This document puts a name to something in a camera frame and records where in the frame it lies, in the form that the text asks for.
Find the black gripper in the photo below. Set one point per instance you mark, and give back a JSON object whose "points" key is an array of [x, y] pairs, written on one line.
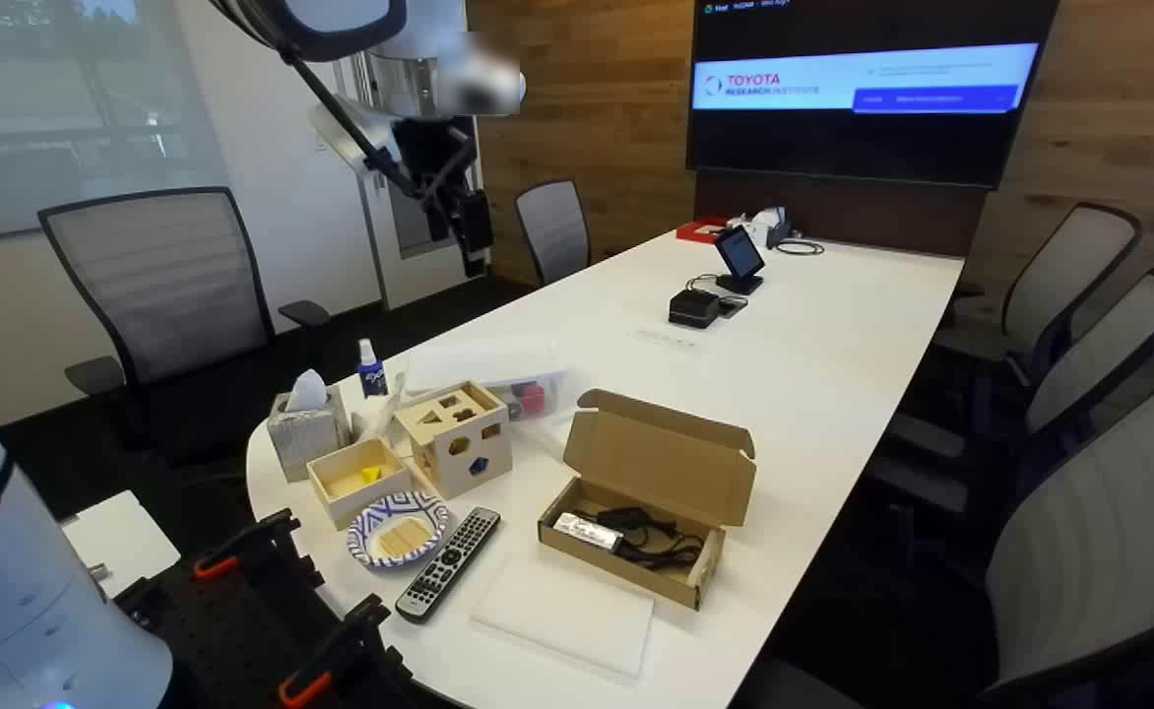
{"points": [[433, 164]]}

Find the wooden shape sorter box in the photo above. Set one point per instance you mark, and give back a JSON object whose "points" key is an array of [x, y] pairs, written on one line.
{"points": [[458, 440]]}

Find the white paper napkin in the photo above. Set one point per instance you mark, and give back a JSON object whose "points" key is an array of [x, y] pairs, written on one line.
{"points": [[307, 391]]}

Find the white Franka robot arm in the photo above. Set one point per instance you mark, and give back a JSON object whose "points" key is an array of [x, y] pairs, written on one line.
{"points": [[23, 591]]}

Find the grey mesh office chair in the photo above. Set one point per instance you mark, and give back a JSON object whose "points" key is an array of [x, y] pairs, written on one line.
{"points": [[155, 282], [1101, 554], [1101, 357], [1068, 277], [551, 228]]}

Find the clear plastic container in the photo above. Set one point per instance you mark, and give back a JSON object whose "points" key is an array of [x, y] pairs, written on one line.
{"points": [[468, 368]]}

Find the small red object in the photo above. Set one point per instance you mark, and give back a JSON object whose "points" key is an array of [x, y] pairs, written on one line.
{"points": [[538, 394]]}

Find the blue sanitizer bottle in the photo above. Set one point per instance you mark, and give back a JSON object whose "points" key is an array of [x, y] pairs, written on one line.
{"points": [[370, 374]]}

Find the red tray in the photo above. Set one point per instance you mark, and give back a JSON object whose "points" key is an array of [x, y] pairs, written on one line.
{"points": [[697, 228]]}

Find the small black box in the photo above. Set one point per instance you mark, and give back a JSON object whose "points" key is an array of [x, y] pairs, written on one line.
{"points": [[696, 309]]}

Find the yellow toy block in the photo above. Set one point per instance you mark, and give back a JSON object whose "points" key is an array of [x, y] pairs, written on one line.
{"points": [[363, 474]]}

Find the black tablet on stand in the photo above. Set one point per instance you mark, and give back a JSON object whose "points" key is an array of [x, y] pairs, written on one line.
{"points": [[739, 253]]}

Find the white desk device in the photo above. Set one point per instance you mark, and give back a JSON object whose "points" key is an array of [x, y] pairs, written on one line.
{"points": [[765, 226]]}

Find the open cardboard box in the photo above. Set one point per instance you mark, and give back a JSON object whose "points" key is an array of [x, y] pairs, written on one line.
{"points": [[660, 460]]}

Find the tan wooden block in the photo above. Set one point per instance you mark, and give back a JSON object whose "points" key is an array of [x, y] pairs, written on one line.
{"points": [[404, 536]]}

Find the white printed card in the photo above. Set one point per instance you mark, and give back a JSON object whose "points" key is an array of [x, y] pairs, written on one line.
{"points": [[584, 530]]}

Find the blue patterned paper plate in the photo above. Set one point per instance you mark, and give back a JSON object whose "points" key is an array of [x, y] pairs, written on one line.
{"points": [[370, 536]]}

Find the black remote control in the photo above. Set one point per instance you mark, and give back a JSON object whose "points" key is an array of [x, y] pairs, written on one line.
{"points": [[451, 565]]}

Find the white flat plastic lid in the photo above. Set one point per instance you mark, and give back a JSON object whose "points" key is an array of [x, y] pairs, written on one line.
{"points": [[562, 614]]}

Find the black mounting plate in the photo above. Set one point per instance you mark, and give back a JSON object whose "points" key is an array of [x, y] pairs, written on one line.
{"points": [[233, 633]]}

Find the white flat floor panel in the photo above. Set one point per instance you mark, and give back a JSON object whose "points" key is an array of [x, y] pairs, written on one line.
{"points": [[121, 540]]}

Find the wall mounted TV screen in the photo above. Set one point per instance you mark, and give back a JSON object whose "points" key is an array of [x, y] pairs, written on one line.
{"points": [[862, 143]]}

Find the glass wall whiteboard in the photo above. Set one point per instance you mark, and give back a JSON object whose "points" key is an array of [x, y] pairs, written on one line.
{"points": [[50, 118]]}

